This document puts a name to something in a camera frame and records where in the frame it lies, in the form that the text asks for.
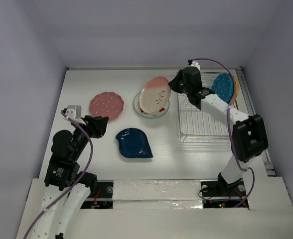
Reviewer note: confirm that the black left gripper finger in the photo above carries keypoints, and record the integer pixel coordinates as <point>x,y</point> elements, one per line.
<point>101,120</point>
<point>101,128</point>

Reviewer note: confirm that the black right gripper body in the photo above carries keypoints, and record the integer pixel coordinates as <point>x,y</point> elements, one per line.
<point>179,82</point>

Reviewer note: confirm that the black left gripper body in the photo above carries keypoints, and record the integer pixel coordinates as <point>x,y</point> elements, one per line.
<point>90,125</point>

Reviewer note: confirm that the pink polka dot plate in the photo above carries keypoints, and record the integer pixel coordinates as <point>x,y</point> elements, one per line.
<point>106,104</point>

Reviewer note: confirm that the pink and cream plate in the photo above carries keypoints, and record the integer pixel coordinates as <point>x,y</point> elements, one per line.
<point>155,94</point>

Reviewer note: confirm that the blue polka dot plate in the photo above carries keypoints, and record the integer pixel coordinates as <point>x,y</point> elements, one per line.
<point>224,86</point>

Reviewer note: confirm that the dark blue leaf plate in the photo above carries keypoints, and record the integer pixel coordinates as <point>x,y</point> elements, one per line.
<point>133,143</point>

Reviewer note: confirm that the white watermelon plate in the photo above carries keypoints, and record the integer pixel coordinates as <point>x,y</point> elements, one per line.
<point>153,115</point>

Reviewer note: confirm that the yellow polka dot plate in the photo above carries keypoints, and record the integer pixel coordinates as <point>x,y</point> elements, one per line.
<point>236,89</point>

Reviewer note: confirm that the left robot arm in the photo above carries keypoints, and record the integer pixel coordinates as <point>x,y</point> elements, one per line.
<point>65,186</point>

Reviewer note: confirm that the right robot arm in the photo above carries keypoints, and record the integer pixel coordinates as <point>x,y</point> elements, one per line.
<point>247,133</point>

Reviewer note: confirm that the silver foil strip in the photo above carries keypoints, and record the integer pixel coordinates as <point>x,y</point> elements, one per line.
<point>156,194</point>

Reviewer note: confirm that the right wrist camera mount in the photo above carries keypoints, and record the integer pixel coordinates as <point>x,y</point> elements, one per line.
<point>193,63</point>

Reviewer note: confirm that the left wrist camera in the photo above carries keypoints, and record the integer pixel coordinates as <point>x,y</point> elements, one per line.
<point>72,112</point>

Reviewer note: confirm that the wire dish rack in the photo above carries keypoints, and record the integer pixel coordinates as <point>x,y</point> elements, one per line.
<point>200,127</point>

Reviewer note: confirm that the aluminium edge rail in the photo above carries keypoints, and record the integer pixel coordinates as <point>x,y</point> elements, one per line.
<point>245,104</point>

